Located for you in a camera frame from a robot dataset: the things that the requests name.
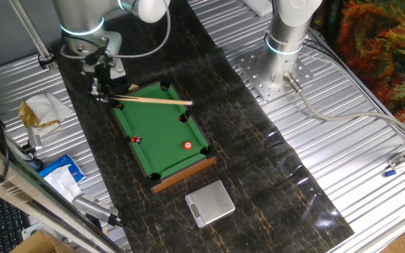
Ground wrist camera mount plate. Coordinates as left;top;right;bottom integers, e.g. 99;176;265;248
102;30;123;63

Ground white power strip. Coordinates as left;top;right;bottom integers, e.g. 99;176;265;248
243;0;273;18

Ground red emergency stop button box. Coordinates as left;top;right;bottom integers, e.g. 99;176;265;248
108;59;128;84

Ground mini green pool table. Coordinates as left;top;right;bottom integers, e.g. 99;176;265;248
110;81;217;194

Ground aluminium pole with clamp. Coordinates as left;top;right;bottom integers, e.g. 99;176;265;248
8;0;58;70

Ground aluminium frame beam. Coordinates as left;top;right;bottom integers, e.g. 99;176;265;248
0;133;119;253

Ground blue pen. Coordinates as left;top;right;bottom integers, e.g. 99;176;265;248
384;167;405;178

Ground gripper cable loop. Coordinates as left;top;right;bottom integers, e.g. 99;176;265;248
60;8;173;61

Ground black marble pattern mat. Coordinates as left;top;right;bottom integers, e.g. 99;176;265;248
49;0;355;253

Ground blue tissue pack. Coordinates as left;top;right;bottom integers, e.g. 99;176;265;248
37;153;88;204

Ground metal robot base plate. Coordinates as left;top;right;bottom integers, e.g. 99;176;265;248
236;47;314;103

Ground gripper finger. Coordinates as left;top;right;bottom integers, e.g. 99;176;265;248
90;77;101;98
100;83;112;103

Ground silver digital scale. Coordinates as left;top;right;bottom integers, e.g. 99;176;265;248
184;179;236;229

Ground colourful patterned cloth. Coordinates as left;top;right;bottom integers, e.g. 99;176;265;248
311;0;405;122

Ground small silver metal clamp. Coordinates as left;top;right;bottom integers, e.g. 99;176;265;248
26;125;44;153

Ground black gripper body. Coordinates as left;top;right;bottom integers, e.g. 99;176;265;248
89;52;115;85

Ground gold foil wrapper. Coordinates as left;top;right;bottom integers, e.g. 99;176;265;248
18;100;61;129

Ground silver ridged cylinder device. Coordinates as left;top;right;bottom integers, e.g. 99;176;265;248
72;193;122;228

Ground brown cardboard box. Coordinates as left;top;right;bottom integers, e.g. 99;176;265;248
9;230;75;253

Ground thick grey cable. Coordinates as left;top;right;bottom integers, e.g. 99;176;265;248
282;72;405;155

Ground small metal corner bracket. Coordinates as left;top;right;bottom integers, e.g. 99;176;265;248
387;154;405;169

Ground wooden pool cue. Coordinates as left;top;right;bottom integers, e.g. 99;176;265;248
88;91;194;106

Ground crumpled white paper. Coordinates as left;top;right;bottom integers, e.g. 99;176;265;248
25;92;75;138

